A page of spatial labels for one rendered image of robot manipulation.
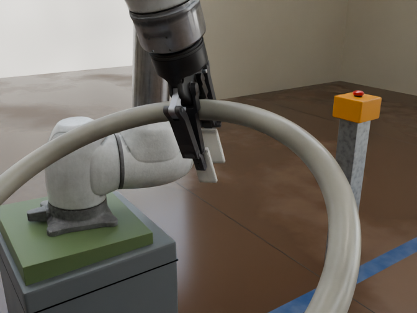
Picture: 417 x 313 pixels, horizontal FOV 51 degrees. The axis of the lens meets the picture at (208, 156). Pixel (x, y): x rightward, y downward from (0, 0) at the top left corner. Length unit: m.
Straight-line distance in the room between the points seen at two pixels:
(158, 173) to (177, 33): 0.68
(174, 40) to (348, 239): 0.31
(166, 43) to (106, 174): 0.65
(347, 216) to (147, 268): 0.83
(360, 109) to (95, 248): 0.99
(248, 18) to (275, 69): 0.95
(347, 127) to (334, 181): 1.21
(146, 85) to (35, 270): 0.51
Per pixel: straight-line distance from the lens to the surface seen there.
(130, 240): 1.17
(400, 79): 7.39
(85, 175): 1.15
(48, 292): 1.13
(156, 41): 0.57
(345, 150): 1.71
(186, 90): 0.60
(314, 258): 2.67
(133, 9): 0.56
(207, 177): 0.70
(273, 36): 6.81
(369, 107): 1.65
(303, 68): 7.35
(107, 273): 1.16
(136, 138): 1.15
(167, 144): 1.17
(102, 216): 1.23
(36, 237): 1.21
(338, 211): 0.45
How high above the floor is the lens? 1.43
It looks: 20 degrees down
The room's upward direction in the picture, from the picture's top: straight up
